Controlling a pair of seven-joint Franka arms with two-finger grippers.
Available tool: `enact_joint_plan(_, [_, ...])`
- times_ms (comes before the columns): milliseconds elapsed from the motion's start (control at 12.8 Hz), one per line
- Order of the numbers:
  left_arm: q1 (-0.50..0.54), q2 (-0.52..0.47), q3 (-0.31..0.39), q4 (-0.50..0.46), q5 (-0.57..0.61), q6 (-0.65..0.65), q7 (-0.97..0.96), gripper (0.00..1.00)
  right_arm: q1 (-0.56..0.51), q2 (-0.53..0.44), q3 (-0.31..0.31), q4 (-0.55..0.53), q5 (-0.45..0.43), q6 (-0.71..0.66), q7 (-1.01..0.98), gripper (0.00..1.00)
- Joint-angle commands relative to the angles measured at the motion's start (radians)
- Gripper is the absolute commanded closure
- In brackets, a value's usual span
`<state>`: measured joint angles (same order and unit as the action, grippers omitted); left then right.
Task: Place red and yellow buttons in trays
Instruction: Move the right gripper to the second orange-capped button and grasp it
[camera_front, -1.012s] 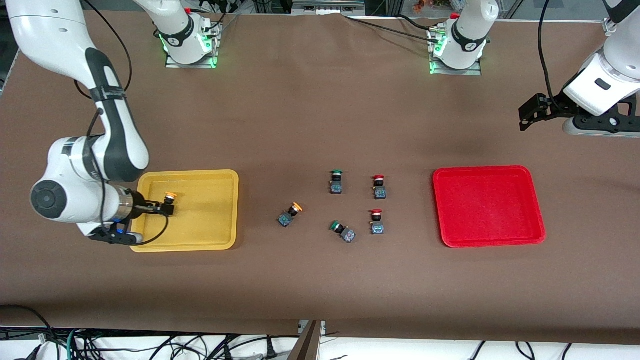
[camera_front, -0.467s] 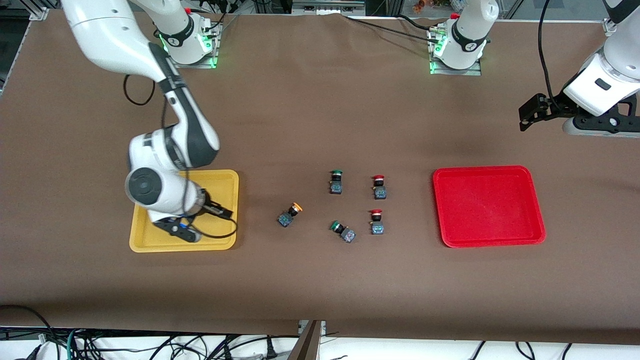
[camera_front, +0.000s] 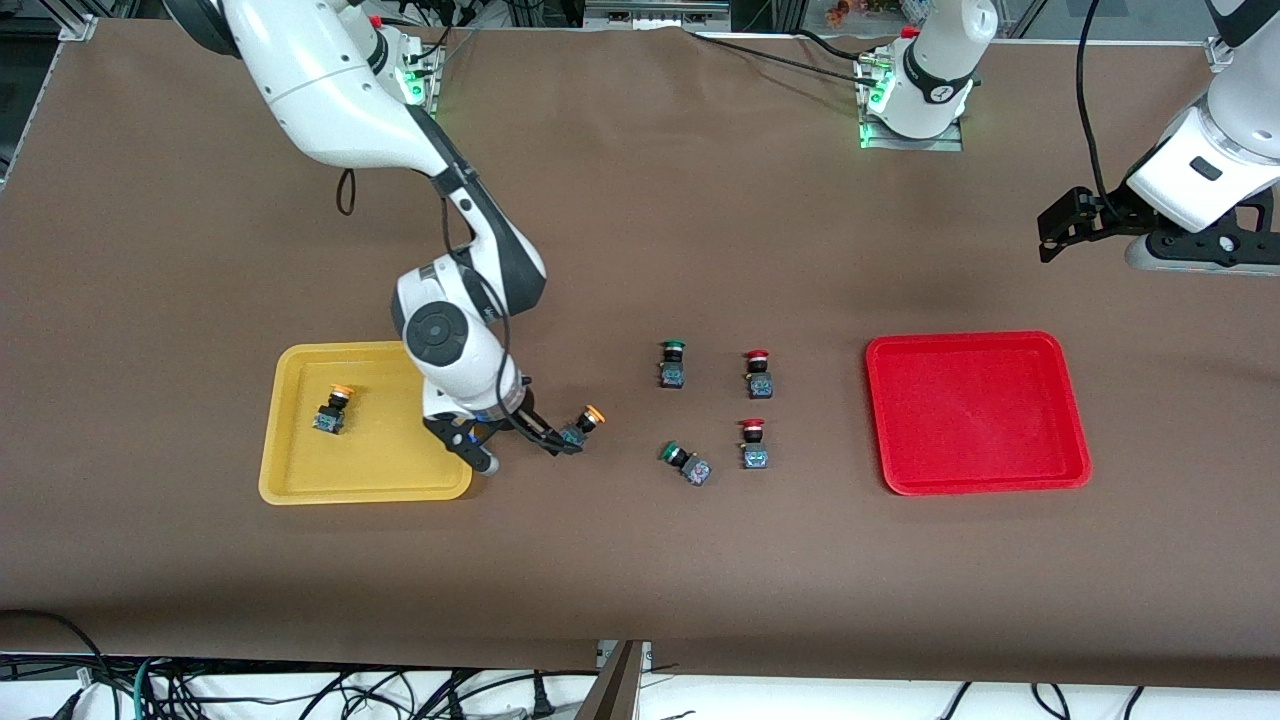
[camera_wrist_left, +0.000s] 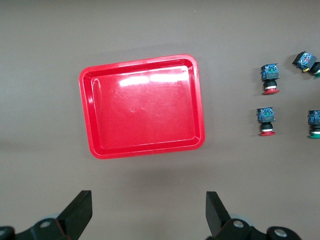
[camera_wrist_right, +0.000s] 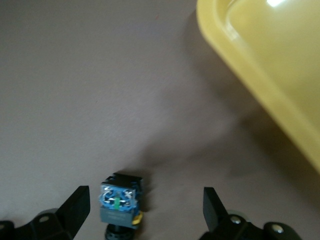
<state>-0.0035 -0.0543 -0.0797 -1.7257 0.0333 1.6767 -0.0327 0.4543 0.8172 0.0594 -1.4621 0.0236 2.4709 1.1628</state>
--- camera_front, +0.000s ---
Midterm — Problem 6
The yellow push button switch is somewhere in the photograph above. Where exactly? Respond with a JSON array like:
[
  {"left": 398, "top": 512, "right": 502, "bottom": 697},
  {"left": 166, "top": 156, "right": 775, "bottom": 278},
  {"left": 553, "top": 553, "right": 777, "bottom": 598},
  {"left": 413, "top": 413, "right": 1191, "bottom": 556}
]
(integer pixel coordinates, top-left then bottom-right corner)
[
  {"left": 558, "top": 404, "right": 608, "bottom": 456},
  {"left": 311, "top": 384, "right": 356, "bottom": 436}
]

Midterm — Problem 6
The yellow plastic tray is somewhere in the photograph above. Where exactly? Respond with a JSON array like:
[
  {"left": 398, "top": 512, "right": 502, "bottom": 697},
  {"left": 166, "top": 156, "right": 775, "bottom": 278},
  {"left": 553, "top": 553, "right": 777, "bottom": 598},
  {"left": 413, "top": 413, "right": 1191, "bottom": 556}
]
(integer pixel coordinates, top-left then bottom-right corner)
[{"left": 258, "top": 341, "right": 479, "bottom": 506}]

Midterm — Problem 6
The brown table cover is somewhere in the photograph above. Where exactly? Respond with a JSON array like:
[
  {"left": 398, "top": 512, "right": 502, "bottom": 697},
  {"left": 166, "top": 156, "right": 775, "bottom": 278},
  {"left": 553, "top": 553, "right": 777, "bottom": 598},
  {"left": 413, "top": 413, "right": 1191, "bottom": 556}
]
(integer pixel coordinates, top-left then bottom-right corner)
[{"left": 0, "top": 18, "right": 1280, "bottom": 691}]

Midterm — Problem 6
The red plastic tray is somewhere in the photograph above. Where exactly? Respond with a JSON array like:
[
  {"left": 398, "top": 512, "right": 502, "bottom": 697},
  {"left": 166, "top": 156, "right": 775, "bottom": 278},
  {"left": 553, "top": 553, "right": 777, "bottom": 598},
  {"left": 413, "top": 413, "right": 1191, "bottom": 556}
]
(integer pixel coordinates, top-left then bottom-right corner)
[{"left": 865, "top": 330, "right": 1093, "bottom": 497}]

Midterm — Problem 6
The colourful patterned object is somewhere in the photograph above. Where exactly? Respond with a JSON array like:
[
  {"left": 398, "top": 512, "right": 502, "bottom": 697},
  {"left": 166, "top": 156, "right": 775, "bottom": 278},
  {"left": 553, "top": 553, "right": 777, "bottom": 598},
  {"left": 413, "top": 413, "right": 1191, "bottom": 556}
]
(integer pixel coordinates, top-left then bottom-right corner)
[{"left": 825, "top": 0, "right": 906, "bottom": 26}]

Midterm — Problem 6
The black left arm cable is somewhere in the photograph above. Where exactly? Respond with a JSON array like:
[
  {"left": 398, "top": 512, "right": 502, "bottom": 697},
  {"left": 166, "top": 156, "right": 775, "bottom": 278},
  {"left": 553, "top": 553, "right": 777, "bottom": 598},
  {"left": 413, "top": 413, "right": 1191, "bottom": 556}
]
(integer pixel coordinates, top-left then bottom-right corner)
[{"left": 1076, "top": 0, "right": 1116, "bottom": 216}]

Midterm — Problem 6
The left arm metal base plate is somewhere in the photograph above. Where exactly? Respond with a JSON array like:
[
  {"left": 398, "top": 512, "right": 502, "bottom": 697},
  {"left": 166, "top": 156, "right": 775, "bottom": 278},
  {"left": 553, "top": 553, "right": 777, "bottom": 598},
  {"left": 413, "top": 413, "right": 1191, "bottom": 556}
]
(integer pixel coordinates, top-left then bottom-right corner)
[{"left": 856, "top": 50, "right": 966, "bottom": 153}]

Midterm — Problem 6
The black power plug cable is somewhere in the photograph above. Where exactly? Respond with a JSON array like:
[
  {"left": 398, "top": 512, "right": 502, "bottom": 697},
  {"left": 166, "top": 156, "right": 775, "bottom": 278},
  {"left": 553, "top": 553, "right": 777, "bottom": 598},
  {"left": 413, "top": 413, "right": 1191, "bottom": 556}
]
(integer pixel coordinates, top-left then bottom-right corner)
[{"left": 440, "top": 670, "right": 558, "bottom": 720}]

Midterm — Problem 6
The grey metal table bracket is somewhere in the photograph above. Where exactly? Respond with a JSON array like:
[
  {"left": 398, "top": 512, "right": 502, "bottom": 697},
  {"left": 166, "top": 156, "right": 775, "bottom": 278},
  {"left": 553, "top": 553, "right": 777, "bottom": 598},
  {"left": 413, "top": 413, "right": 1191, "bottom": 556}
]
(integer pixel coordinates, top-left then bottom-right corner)
[{"left": 572, "top": 640, "right": 653, "bottom": 720}]

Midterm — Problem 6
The black cable on table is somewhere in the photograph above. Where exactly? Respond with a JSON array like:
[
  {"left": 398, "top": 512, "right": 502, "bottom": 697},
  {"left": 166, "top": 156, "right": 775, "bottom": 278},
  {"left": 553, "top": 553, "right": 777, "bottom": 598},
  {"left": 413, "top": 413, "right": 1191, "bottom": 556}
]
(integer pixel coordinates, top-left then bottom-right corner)
[
  {"left": 790, "top": 28, "right": 873, "bottom": 59},
  {"left": 685, "top": 28, "right": 866, "bottom": 79}
]

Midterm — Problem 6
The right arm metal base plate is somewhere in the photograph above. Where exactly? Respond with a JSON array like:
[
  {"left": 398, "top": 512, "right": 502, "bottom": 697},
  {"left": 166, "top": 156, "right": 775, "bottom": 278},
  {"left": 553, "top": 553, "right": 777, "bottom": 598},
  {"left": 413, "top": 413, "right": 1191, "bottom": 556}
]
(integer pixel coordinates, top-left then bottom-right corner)
[{"left": 400, "top": 45, "right": 444, "bottom": 113}]

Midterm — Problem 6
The silver metal rail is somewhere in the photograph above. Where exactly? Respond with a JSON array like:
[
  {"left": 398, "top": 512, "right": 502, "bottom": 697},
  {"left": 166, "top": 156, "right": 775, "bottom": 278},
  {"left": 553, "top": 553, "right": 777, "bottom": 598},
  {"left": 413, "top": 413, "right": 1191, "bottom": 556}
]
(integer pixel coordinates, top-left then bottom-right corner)
[{"left": 585, "top": 0, "right": 731, "bottom": 31}]

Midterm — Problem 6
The black looped floor cable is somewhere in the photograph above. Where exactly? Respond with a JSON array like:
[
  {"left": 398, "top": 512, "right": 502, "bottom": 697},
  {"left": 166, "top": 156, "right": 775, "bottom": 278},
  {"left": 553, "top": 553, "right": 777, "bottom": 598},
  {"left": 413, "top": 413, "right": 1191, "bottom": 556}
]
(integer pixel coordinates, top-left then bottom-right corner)
[{"left": 0, "top": 608, "right": 107, "bottom": 701}]

